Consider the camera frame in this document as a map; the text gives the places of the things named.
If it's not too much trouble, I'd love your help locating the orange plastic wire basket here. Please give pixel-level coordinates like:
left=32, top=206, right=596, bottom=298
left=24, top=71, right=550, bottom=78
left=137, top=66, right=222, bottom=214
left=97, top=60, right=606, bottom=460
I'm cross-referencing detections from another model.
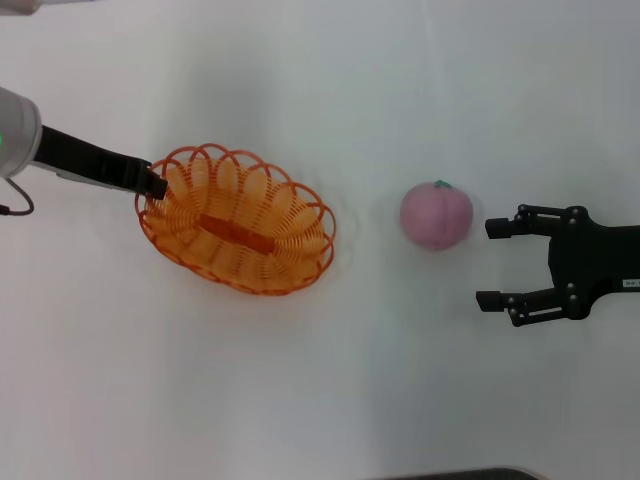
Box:
left=134, top=143, right=337, bottom=297

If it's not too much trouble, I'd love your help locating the dark rounded robot base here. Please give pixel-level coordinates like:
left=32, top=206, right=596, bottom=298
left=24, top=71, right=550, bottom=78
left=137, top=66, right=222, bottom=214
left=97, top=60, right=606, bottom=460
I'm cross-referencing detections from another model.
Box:
left=387, top=466, right=544, bottom=480

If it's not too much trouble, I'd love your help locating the pink toy peach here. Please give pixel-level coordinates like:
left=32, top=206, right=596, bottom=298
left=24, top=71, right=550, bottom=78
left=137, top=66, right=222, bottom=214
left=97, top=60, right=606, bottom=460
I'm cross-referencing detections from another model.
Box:
left=399, top=179, right=475, bottom=252

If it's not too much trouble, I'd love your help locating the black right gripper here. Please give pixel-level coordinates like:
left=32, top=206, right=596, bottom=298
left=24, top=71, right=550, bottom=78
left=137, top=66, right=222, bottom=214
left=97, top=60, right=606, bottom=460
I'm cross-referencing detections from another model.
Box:
left=474, top=203, right=640, bottom=329

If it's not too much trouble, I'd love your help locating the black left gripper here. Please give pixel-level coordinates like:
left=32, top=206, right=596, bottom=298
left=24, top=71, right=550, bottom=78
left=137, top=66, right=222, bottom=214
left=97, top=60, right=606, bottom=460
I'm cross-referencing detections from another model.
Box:
left=32, top=124, right=169, bottom=202

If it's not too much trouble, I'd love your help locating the dark left arm cable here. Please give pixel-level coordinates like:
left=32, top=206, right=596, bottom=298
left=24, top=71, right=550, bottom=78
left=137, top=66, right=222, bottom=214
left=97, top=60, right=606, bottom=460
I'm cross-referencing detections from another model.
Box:
left=0, top=176, right=36, bottom=218

